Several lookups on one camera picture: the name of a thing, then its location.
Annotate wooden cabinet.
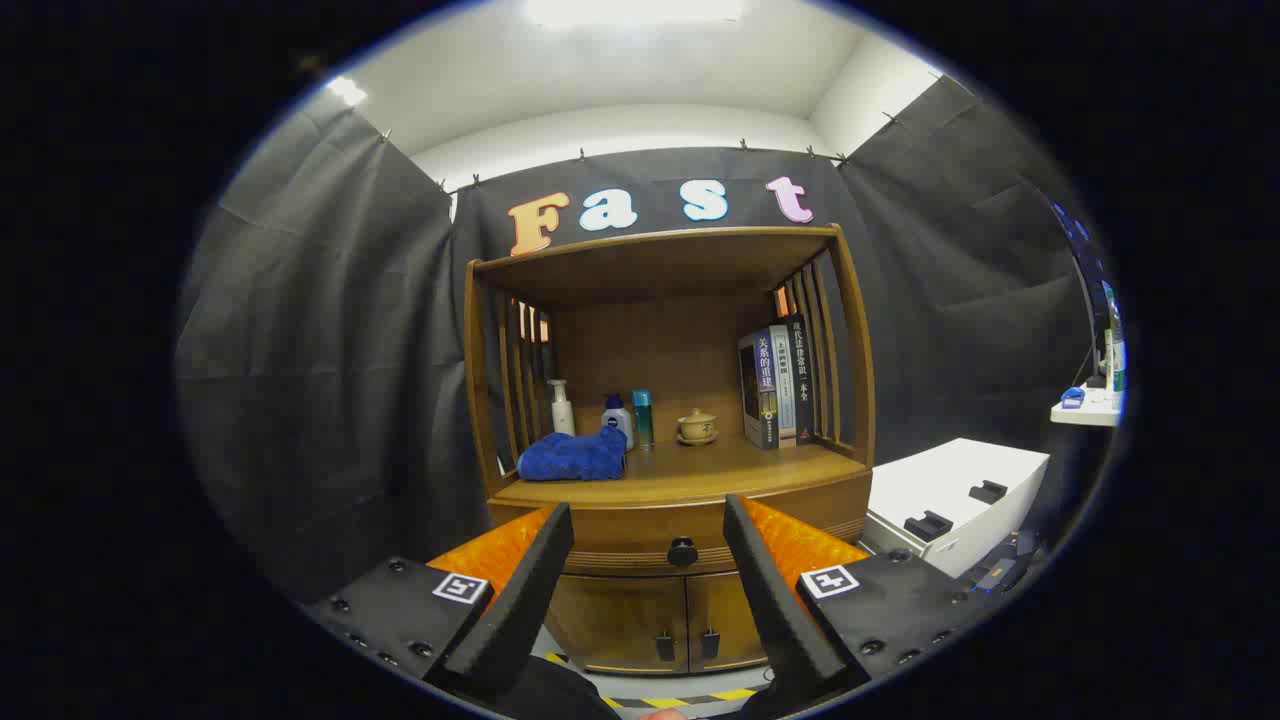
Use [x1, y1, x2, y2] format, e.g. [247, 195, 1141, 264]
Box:
[463, 225, 877, 676]

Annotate blue towel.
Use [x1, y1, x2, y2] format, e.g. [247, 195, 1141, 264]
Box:
[517, 425, 629, 483]

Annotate book with blue spine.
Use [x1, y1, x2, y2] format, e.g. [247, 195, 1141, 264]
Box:
[738, 330, 781, 451]

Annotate wooden countertop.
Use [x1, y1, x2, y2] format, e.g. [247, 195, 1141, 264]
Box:
[490, 435, 871, 509]

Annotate yellow black floor tape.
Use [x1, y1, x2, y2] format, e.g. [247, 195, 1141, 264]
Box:
[545, 652, 761, 711]

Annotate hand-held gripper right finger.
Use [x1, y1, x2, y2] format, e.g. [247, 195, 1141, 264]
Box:
[722, 493, 986, 703]

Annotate person's dark clothing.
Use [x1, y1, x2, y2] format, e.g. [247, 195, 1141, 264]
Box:
[500, 655, 621, 717]

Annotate wooden cabinet door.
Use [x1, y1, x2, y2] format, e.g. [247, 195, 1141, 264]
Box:
[545, 575, 691, 673]
[688, 572, 769, 671]

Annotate white bottle blue cap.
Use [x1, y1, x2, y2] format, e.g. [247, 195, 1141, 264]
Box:
[602, 394, 635, 451]

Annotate wooden drawer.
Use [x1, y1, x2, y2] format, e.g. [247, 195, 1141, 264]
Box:
[488, 470, 874, 578]

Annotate dark computer monitor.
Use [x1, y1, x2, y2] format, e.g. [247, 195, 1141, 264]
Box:
[1050, 195, 1126, 391]

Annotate black electronic device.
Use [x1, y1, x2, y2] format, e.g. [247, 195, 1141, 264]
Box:
[960, 530, 1046, 596]

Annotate white side cabinet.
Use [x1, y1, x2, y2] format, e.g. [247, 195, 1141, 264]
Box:
[862, 437, 1051, 579]

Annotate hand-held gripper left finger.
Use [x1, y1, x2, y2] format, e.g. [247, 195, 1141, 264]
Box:
[303, 503, 576, 706]

